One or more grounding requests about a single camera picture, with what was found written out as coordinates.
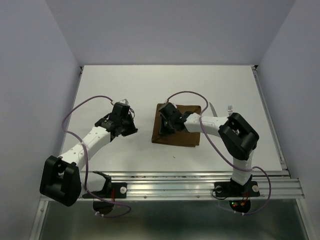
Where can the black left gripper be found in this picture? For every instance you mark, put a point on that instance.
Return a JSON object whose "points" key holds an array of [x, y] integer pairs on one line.
{"points": [[132, 129]]}

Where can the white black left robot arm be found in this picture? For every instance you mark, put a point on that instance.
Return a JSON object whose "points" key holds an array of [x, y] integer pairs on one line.
{"points": [[61, 179]]}

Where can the silver knife dark handle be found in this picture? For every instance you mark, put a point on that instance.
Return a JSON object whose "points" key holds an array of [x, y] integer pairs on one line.
{"points": [[214, 113]]}

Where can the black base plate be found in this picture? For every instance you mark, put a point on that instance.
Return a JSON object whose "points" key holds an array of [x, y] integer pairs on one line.
{"points": [[228, 189], [114, 190]]}

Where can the aluminium rail frame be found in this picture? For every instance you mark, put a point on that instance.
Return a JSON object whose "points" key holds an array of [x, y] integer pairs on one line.
{"points": [[170, 188]]}

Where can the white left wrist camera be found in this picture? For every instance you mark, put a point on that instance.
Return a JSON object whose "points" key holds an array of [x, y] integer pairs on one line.
{"points": [[124, 101]]}

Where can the silver fork dark handle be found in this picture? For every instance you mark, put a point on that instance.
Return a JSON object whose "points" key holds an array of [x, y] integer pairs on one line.
{"points": [[230, 110]]}

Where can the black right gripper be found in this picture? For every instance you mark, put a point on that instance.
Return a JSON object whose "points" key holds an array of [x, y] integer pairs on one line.
{"points": [[163, 130]]}

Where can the brown cloth napkin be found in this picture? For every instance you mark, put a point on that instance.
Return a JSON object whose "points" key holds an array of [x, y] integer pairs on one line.
{"points": [[180, 139]]}

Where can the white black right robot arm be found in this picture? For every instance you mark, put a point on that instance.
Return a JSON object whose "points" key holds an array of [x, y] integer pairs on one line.
{"points": [[238, 136]]}

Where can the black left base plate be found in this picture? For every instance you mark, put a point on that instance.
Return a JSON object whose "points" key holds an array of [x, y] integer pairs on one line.
{"points": [[114, 190]]}

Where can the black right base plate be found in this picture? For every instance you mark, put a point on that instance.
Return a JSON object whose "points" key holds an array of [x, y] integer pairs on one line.
{"points": [[228, 189]]}

